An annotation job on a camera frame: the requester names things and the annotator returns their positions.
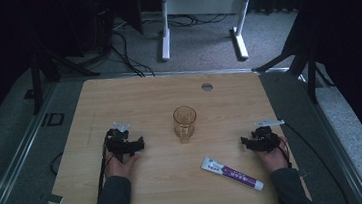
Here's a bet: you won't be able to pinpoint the right hand-held gripper cable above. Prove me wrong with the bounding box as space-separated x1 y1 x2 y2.
276 113 350 204

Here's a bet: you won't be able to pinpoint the white and purple toothpaste tube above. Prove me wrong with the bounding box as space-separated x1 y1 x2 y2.
199 150 266 197

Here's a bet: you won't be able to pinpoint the metal floor rail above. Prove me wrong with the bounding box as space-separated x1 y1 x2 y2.
0 81 70 204

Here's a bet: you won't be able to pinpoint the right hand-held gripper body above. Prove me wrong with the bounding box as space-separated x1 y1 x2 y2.
249 116 289 155

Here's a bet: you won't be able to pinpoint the black computer tower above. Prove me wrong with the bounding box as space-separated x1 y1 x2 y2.
87 0 120 56

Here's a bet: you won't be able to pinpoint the clear glass cup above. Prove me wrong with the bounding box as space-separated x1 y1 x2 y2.
171 104 200 146

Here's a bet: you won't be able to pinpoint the white metal desk frame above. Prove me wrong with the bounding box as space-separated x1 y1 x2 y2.
154 0 261 69

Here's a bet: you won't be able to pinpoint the hand-held gripper cable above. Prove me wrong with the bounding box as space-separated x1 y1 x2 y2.
92 140 119 195
276 113 350 204

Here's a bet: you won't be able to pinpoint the black tape strip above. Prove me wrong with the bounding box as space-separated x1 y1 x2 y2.
38 192 65 204

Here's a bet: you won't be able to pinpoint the person's right hand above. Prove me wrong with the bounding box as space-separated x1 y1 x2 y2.
256 135 292 175

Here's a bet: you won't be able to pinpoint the black floor cables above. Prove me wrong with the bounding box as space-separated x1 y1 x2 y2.
108 27 156 81

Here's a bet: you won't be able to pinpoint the left hand-held gripper cable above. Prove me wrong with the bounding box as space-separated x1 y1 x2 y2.
92 140 119 195

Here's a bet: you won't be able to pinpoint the person's left hand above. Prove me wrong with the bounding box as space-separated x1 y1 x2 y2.
101 147 143 184

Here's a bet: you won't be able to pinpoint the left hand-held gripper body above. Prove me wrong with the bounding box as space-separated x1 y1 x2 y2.
103 120 140 165

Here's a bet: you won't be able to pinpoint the black tripod stand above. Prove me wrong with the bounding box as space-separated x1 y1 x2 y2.
17 29 104 117
245 0 338 111

